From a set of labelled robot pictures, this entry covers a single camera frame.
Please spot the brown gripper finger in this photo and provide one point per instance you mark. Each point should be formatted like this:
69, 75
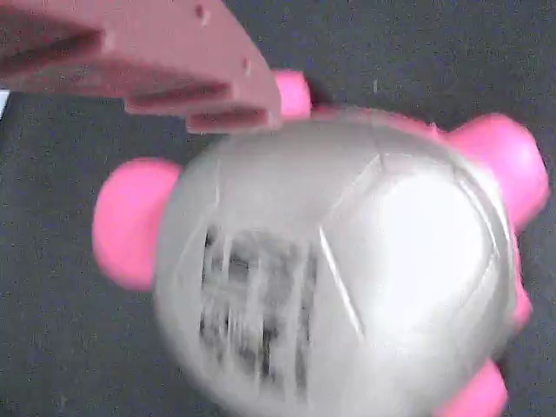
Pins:
174, 52

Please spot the gold shell red turtle toy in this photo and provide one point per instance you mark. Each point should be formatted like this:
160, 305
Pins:
339, 269

